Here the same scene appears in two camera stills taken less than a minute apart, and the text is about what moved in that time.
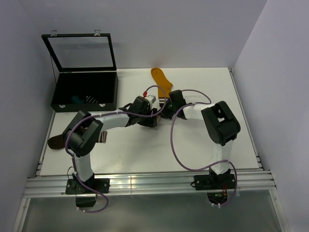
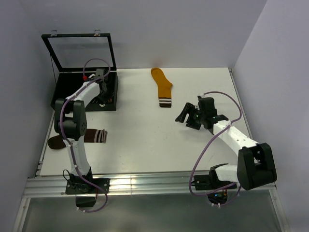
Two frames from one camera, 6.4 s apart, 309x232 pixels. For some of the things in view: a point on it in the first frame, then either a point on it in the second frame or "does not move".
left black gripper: (151, 122) to (108, 95)
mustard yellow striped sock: (163, 82) does not move
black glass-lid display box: (88, 79) does not move
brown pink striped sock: (57, 142) does not move
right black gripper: (164, 113) to (189, 108)
